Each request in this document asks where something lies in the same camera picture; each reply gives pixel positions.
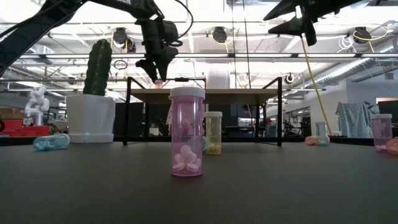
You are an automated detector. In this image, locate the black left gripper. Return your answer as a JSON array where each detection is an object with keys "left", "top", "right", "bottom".
[{"left": 135, "top": 17, "right": 183, "bottom": 83}]

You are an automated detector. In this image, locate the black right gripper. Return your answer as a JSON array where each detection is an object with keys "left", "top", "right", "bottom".
[{"left": 263, "top": 0, "right": 318, "bottom": 47}]

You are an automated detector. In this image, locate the white bottle cap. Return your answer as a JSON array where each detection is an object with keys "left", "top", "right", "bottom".
[{"left": 169, "top": 86, "right": 206, "bottom": 178}]

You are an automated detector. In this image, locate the yellow pill bottle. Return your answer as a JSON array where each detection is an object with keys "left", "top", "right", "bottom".
[{"left": 203, "top": 111, "right": 223, "bottom": 156}]

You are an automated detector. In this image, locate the small pink pill bottle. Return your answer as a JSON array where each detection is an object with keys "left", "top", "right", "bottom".
[{"left": 370, "top": 113, "right": 394, "bottom": 154}]

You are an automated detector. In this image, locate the light wooden shelf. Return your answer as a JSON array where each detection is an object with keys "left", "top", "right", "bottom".
[{"left": 122, "top": 76, "right": 284, "bottom": 147}]

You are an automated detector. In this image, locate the green cactus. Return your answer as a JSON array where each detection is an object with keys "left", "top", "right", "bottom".
[{"left": 83, "top": 39, "right": 113, "bottom": 96}]

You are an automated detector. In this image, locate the white plant pot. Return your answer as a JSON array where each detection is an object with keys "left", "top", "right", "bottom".
[{"left": 65, "top": 93, "right": 116, "bottom": 144}]

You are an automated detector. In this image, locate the grey cloth cover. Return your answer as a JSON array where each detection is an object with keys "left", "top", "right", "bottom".
[{"left": 335, "top": 100, "right": 381, "bottom": 139}]

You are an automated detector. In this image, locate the black monitor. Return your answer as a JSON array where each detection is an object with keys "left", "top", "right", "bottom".
[{"left": 377, "top": 99, "right": 398, "bottom": 124}]

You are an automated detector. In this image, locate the yellow cable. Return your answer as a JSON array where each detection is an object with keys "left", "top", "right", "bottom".
[{"left": 298, "top": 34, "right": 333, "bottom": 136}]

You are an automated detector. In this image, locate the black aluminium rig frame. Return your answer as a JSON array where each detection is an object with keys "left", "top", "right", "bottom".
[{"left": 0, "top": 135, "right": 398, "bottom": 147}]

